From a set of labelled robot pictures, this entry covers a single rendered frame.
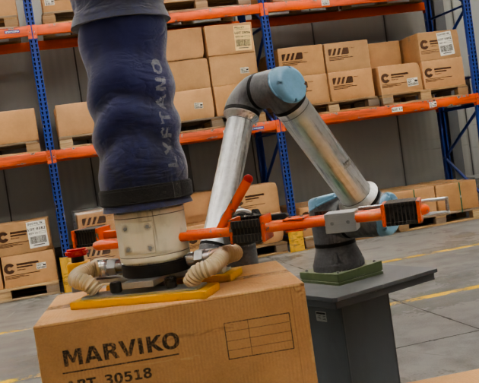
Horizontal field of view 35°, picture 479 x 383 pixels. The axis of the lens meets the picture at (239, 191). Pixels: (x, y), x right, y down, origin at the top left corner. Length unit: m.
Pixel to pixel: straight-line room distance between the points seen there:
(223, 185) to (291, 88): 0.36
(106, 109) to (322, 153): 0.91
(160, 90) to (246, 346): 0.62
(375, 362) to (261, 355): 1.15
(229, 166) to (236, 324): 0.75
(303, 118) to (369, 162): 8.79
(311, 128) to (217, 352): 0.95
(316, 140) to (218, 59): 6.87
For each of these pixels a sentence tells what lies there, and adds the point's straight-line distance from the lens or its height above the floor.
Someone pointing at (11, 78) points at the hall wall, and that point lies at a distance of 10.35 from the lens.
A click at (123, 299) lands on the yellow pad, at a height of 0.96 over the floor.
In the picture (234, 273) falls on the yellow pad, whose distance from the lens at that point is 1.91.
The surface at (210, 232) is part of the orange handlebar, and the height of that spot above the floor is 1.08.
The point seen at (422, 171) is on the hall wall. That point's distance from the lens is 11.54.
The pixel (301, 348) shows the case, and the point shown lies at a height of 0.80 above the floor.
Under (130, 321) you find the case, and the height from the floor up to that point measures 0.92.
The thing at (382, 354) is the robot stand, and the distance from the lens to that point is 2.88.
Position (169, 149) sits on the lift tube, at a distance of 1.81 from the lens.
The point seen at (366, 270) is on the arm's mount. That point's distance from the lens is 2.81.
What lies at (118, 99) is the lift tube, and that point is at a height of 1.41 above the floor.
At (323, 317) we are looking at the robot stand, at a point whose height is 0.63.
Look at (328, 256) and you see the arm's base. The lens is 2.78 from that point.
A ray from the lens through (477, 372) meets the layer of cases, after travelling 2.34.
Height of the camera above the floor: 1.25
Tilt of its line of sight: 3 degrees down
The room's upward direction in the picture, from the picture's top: 8 degrees counter-clockwise
